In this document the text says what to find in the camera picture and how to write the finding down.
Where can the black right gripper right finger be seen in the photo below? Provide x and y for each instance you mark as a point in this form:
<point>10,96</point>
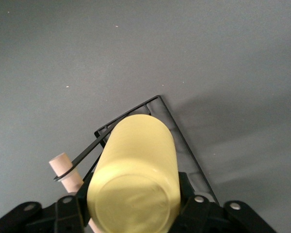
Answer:
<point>196,208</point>

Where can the yellow plastic cup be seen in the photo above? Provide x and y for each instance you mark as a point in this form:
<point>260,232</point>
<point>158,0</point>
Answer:
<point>135,174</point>

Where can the dark grey table mat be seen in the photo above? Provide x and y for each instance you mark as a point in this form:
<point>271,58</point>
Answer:
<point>63,48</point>

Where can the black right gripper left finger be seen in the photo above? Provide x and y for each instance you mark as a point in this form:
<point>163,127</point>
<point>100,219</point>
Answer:
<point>68,211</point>

